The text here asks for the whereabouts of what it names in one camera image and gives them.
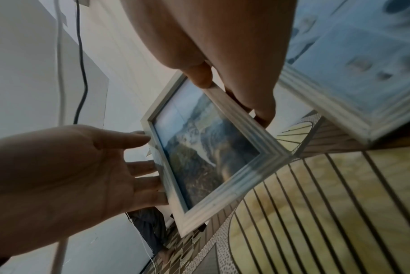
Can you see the patterned beige rug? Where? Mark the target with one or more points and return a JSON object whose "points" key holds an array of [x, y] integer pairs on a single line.
{"points": [[326, 214]]}

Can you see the person's leg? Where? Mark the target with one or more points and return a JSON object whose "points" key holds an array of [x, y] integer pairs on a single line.
{"points": [[152, 227]]}

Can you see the small landscape picture frame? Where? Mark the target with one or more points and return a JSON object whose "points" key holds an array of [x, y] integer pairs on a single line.
{"points": [[204, 149]]}

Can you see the large blue picture frame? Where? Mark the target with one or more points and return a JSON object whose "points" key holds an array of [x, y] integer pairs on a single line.
{"points": [[357, 58]]}

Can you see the person's right hand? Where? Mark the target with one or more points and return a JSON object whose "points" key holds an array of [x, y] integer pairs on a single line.
{"points": [[221, 34]]}

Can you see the person's left hand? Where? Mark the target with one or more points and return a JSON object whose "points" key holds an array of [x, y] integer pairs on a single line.
{"points": [[56, 182]]}

